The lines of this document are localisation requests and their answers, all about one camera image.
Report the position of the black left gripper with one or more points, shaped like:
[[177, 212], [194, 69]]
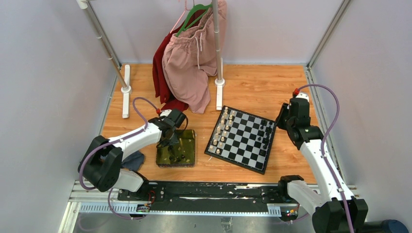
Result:
[[167, 142]]

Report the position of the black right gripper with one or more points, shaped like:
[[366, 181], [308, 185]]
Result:
[[284, 109]]

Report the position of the black and white chessboard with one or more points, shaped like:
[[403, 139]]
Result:
[[241, 147]]

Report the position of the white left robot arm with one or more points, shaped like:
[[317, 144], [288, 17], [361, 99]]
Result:
[[102, 162]]

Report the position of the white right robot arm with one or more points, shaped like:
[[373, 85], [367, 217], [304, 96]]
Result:
[[335, 209]]

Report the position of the black chess pieces pile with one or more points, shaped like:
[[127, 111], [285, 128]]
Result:
[[176, 154]]

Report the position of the dark red garment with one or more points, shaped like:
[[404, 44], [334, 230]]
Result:
[[161, 88]]

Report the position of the gold metal tin tray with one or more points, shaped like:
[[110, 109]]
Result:
[[187, 141]]

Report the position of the grey blue cloth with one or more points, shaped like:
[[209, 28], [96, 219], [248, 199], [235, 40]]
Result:
[[134, 161]]

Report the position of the pink shorts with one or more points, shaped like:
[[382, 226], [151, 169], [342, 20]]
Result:
[[189, 58]]

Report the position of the white clothes rack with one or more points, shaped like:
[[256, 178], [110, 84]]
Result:
[[124, 79]]

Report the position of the pink clothes hanger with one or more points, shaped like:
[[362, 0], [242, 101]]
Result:
[[178, 24]]

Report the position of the dark blue cylinder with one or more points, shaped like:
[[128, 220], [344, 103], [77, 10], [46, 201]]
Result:
[[383, 226]]

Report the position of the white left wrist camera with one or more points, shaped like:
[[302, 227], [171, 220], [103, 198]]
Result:
[[165, 113]]

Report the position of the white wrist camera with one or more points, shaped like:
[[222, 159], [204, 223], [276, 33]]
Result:
[[303, 95], [165, 113]]

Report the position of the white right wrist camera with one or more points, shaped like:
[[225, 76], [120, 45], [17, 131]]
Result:
[[303, 95]]

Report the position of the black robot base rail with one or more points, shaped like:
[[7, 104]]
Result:
[[191, 199]]

